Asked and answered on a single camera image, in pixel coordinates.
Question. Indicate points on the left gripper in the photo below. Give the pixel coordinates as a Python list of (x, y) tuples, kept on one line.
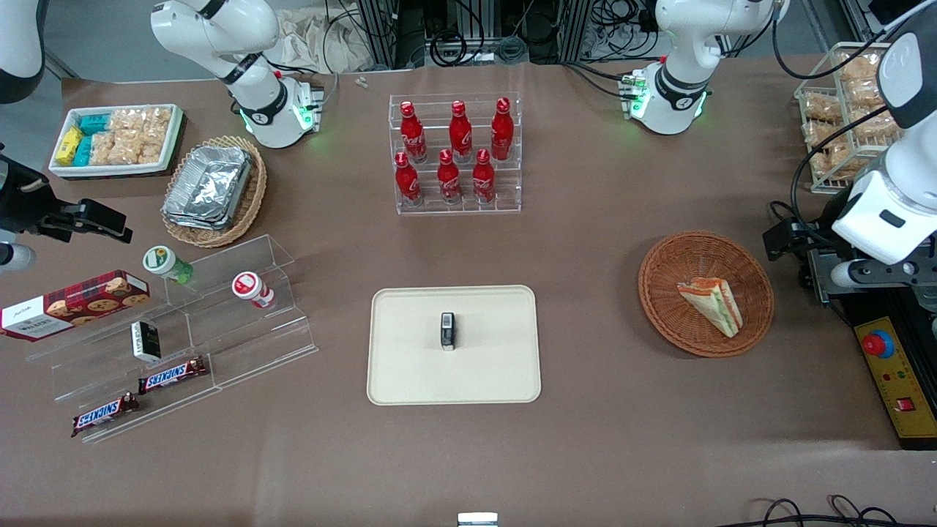
[(828, 219)]

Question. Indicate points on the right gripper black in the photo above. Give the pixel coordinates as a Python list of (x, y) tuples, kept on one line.
[(23, 204)]

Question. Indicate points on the triangular sandwich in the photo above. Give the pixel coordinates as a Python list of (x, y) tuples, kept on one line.
[(714, 304)]

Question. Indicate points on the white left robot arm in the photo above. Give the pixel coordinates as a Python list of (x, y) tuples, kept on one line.
[(681, 80)]

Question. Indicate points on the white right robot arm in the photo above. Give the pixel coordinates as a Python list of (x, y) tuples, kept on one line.
[(258, 102)]

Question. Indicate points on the aluminium foil tray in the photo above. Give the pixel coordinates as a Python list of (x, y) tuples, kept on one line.
[(208, 183), (212, 224)]

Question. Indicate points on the brown round wicker basket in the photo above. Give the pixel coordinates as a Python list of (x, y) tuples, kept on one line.
[(662, 293)]

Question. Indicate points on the light oval wicker basket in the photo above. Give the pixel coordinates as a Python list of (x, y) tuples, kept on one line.
[(252, 197)]

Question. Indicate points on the beige plastic tray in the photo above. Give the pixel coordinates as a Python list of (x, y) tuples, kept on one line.
[(410, 366)]

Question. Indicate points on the teal snack pack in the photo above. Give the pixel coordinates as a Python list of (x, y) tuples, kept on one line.
[(94, 124), (83, 151)]

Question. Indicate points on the clear rice cracker bag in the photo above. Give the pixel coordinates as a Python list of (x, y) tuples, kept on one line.
[(860, 67), (102, 148), (139, 119), (823, 107), (864, 93), (139, 148), (831, 162), (826, 134)]

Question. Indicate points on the yellow snack pack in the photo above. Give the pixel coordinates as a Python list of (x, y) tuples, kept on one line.
[(69, 145)]

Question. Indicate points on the red tartan cookie box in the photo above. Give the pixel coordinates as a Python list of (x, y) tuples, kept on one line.
[(73, 304)]

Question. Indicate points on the red emergency stop button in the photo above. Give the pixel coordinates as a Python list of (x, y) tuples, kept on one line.
[(878, 344)]

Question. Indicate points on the white rectangular snack bin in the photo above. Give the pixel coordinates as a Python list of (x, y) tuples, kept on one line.
[(174, 143)]

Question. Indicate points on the small black white box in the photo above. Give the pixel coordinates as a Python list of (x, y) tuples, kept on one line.
[(146, 341)]

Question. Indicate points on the Snickers chocolate bar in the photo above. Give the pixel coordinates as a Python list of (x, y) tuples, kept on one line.
[(105, 413), (173, 375)]

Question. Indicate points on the yellow black emergency stop box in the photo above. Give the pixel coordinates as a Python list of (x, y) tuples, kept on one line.
[(904, 417)]

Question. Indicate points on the clear acrylic step shelf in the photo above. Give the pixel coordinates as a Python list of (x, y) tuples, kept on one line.
[(249, 344)]

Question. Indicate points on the crumpled beige cloth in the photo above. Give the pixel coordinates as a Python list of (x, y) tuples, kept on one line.
[(307, 40)]

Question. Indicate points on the clear acrylic bottle rack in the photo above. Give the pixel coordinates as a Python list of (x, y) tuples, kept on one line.
[(505, 187)]

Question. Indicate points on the red cola bottle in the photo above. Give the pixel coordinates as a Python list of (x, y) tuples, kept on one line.
[(449, 179), (407, 183), (483, 179), (413, 135), (460, 135), (502, 132)]

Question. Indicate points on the small black silver box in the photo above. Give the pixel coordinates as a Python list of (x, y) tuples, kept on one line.
[(447, 331)]

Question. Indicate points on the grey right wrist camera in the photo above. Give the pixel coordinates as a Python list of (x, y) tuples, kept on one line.
[(15, 257)]

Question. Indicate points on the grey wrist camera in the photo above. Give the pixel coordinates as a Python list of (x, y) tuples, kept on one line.
[(15, 257), (875, 274)]

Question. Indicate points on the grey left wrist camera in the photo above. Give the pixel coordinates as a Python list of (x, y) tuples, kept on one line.
[(875, 274)]

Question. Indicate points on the silver metal bracket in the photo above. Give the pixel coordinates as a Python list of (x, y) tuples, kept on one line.
[(477, 520)]

